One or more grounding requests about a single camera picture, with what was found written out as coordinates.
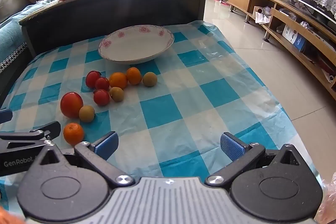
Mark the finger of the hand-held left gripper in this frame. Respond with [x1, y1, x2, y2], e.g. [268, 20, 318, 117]
[0, 109, 13, 124]
[0, 121, 61, 153]

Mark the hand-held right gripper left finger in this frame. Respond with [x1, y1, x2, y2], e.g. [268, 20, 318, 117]
[34, 131, 135, 188]

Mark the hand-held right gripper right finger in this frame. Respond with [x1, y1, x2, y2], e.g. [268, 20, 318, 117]
[205, 132, 306, 187]

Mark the small orange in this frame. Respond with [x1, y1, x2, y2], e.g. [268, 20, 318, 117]
[126, 67, 142, 85]
[63, 123, 85, 146]
[109, 72, 128, 90]

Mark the large red-orange plum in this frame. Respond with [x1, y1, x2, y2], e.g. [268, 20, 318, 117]
[60, 92, 84, 119]

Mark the brown longan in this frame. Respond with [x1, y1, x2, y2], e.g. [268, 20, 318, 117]
[79, 105, 95, 123]
[109, 87, 124, 102]
[142, 72, 158, 87]

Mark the red cherry tomato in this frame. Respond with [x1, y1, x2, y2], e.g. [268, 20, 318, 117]
[93, 89, 110, 106]
[85, 70, 101, 88]
[95, 77, 110, 91]

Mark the white floral plate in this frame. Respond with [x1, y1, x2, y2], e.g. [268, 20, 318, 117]
[98, 25, 175, 65]

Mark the orange blurred object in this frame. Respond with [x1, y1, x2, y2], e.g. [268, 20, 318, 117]
[0, 205, 25, 224]

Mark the black white patterned cloth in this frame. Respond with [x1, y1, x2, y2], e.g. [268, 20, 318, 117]
[0, 42, 28, 73]

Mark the blue checked tablecloth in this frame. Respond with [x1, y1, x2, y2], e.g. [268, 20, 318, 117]
[0, 20, 319, 214]

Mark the pink plastic bag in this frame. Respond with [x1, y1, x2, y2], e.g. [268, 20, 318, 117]
[314, 172, 336, 224]

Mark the dark coffee table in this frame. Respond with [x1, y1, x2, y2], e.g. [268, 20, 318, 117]
[18, 0, 209, 56]

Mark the blue white box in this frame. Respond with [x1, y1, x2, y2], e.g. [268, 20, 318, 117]
[282, 26, 307, 52]

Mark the wooden tv stand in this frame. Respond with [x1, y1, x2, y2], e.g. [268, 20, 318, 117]
[228, 0, 336, 101]

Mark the white crumpled paper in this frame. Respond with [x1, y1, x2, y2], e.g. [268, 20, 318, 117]
[253, 6, 273, 24]

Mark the black television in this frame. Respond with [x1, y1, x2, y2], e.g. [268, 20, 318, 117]
[278, 0, 336, 30]

